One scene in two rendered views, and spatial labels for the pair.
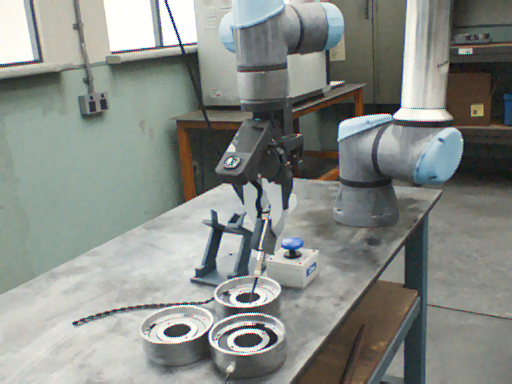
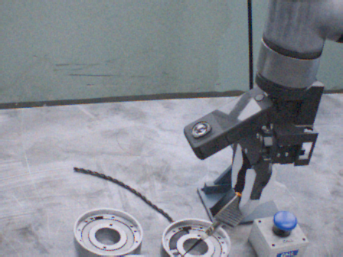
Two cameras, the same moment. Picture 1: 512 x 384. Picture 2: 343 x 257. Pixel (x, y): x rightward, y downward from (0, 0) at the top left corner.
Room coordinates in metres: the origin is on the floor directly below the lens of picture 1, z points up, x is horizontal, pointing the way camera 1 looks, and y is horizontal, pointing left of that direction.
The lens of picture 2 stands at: (0.28, -0.28, 1.42)
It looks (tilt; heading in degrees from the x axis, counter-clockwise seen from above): 33 degrees down; 37
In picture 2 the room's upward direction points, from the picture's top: 9 degrees clockwise
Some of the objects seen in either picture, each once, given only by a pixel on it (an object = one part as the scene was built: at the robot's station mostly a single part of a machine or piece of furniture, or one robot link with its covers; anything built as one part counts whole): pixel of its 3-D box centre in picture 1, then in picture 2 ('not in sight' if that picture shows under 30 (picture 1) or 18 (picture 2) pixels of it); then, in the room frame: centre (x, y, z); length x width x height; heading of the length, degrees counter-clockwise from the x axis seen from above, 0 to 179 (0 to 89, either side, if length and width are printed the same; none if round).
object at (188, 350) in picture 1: (178, 335); (107, 239); (0.71, 0.13, 0.82); 0.10 x 0.10 x 0.04
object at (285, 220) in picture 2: (292, 252); (282, 228); (0.91, -0.06, 0.85); 0.04 x 0.04 x 0.05
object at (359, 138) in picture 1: (367, 145); not in sight; (1.20, -0.25, 0.97); 0.13 x 0.12 x 0.14; 41
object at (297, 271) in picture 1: (294, 264); (281, 239); (0.92, -0.06, 0.82); 0.08 x 0.07 x 0.05; 149
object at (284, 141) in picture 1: (269, 138); (279, 117); (0.84, -0.03, 1.07); 0.09 x 0.08 x 0.12; 146
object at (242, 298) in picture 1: (248, 302); (194, 250); (0.80, 0.02, 0.82); 0.10 x 0.10 x 0.04
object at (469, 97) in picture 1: (466, 96); not in sight; (4.03, -1.57, 0.64); 0.49 x 0.40 x 0.37; 64
